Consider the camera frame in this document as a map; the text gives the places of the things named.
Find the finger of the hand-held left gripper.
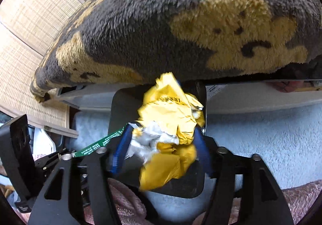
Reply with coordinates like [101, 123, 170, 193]
[34, 150, 63, 173]

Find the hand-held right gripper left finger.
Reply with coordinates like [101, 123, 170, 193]
[28, 124, 132, 225]

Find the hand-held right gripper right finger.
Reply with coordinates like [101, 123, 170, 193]
[194, 129, 294, 225]

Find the green carton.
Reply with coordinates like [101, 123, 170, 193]
[72, 126, 127, 158]

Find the black trash bin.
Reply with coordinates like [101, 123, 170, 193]
[108, 82, 208, 199]

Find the gold snack packet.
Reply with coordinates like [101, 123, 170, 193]
[128, 72, 205, 191]

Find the light blue fluffy rug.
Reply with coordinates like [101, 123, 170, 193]
[68, 108, 322, 190]

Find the pink fluffy blanket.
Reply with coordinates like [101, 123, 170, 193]
[83, 178, 322, 225]

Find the low table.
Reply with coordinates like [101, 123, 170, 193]
[57, 79, 322, 115]

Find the woven sliding door panel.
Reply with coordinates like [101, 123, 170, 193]
[0, 23, 79, 139]
[0, 0, 86, 56]

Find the brown bear print blanket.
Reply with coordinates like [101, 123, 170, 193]
[30, 0, 322, 103]

